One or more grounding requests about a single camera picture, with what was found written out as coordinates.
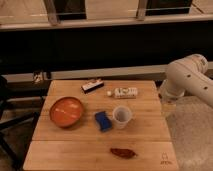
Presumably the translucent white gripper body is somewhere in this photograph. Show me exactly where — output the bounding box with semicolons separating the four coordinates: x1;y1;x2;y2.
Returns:
158;80;183;117

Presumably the white plastic bottle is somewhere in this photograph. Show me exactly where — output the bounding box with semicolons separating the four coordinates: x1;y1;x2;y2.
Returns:
107;87;138;99

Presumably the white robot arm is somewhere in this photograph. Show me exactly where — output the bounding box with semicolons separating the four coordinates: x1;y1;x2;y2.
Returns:
158;54;213;117

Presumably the orange ceramic bowl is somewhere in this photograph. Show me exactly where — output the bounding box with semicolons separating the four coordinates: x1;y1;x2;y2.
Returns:
49;97;84;128

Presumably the white plastic cup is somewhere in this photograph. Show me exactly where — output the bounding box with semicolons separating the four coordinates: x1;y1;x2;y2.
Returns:
112;106;133;129

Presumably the blue sponge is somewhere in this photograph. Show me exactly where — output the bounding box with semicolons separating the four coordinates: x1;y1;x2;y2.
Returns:
95;111;112;132

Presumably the dried red chili pepper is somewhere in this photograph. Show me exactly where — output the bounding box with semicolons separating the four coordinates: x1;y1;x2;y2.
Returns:
110;148;136;159

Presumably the black whiteboard eraser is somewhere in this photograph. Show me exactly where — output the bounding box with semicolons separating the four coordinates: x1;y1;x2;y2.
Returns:
81;79;104;93

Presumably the black office chair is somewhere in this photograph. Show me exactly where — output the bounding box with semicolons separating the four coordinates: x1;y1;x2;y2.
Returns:
0;75;41;169

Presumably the wall power outlet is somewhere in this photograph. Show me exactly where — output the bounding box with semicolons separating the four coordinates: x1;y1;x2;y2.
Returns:
33;71;44;83

